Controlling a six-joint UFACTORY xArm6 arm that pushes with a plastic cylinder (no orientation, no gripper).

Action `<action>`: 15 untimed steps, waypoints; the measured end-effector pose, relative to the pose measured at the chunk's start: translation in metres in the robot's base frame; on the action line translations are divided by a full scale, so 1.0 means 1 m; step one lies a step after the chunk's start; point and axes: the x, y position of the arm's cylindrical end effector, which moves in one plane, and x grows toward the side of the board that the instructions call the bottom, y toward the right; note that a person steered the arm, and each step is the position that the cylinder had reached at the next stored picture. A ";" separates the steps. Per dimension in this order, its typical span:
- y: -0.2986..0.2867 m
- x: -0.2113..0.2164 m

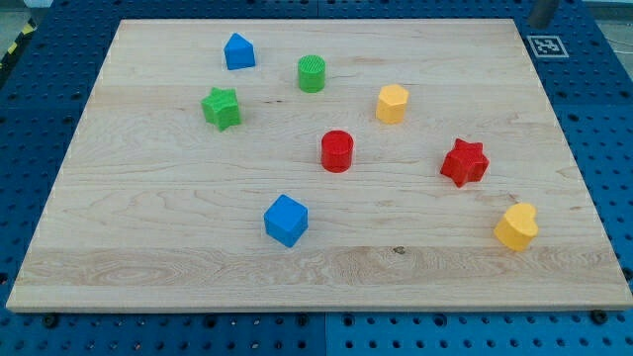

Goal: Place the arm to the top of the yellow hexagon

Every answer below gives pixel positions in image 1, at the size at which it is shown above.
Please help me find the blue cube block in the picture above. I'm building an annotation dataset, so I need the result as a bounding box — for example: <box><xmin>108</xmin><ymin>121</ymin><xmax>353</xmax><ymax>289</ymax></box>
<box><xmin>263</xmin><ymin>195</ymin><xmax>309</xmax><ymax>248</ymax></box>

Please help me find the white fiducial marker tag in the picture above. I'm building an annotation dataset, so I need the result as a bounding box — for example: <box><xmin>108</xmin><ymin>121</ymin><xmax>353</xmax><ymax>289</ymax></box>
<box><xmin>527</xmin><ymin>35</ymin><xmax>569</xmax><ymax>58</ymax></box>

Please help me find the red cylinder block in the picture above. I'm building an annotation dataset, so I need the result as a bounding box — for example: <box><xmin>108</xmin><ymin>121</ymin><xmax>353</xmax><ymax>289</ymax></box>
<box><xmin>320</xmin><ymin>131</ymin><xmax>354</xmax><ymax>173</ymax></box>

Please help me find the black bolt left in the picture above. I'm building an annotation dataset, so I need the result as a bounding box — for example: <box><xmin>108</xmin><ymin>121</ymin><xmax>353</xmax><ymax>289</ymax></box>
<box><xmin>42</xmin><ymin>313</ymin><xmax>59</xmax><ymax>329</ymax></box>

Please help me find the green cylinder block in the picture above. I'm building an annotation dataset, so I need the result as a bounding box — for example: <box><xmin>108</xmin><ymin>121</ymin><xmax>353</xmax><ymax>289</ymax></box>
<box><xmin>298</xmin><ymin>54</ymin><xmax>326</xmax><ymax>93</ymax></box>

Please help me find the red star block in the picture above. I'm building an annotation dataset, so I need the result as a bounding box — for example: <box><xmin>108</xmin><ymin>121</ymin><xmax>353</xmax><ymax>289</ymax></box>
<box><xmin>440</xmin><ymin>138</ymin><xmax>490</xmax><ymax>188</ymax></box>

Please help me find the yellow hexagon block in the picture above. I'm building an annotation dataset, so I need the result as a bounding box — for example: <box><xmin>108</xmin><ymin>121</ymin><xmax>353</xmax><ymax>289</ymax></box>
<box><xmin>376</xmin><ymin>84</ymin><xmax>409</xmax><ymax>125</ymax></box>

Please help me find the black bolt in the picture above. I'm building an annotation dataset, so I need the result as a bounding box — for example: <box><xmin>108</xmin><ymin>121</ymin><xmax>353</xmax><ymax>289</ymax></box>
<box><xmin>42</xmin><ymin>313</ymin><xmax>59</xmax><ymax>329</ymax></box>
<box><xmin>589</xmin><ymin>310</ymin><xmax>609</xmax><ymax>325</ymax></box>

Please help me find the black bolt right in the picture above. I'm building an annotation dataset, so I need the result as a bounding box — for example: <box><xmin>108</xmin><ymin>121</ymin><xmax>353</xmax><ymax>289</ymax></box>
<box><xmin>589</xmin><ymin>310</ymin><xmax>609</xmax><ymax>325</ymax></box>

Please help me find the yellow heart block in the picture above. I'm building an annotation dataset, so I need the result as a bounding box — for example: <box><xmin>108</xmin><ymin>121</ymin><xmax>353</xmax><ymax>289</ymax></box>
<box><xmin>494</xmin><ymin>203</ymin><xmax>539</xmax><ymax>251</ymax></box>

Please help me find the wooden board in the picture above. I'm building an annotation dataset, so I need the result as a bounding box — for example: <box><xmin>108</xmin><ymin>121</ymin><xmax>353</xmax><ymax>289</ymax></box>
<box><xmin>7</xmin><ymin>19</ymin><xmax>632</xmax><ymax>312</ymax></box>

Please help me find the blue pentagon block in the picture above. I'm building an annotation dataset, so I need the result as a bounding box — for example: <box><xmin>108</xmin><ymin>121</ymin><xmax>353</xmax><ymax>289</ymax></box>
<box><xmin>224</xmin><ymin>33</ymin><xmax>256</xmax><ymax>70</ymax></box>

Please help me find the green star block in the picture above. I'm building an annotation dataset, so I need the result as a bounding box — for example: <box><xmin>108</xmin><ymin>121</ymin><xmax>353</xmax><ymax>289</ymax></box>
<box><xmin>201</xmin><ymin>87</ymin><xmax>241</xmax><ymax>132</ymax></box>

